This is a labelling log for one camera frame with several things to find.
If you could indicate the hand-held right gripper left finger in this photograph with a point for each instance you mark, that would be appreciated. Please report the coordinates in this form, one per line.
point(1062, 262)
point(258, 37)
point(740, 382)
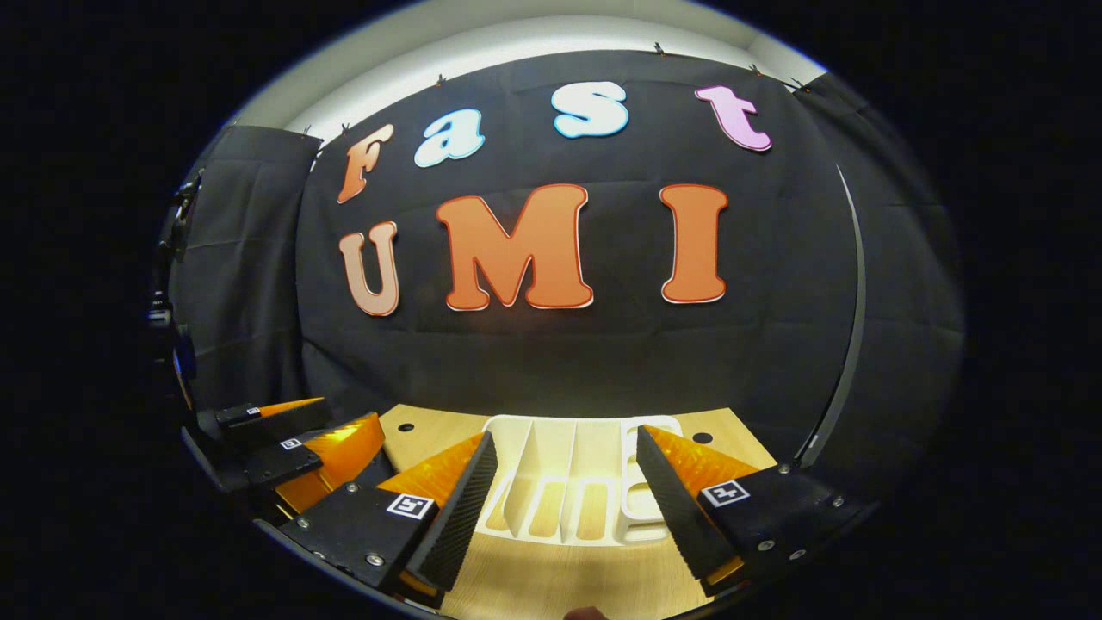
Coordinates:
point(469, 508)

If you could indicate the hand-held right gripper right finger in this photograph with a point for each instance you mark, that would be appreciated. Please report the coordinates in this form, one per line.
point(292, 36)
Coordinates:
point(671, 508)

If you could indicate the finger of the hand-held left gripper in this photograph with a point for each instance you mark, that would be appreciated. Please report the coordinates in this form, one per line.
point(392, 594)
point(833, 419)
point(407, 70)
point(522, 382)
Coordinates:
point(275, 461)
point(284, 420)

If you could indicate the cream bookshelf rack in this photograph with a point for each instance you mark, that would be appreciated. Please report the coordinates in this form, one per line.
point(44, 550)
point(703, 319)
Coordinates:
point(572, 448)

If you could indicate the black backdrop cloth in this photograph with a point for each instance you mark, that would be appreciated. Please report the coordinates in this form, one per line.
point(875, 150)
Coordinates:
point(603, 362)

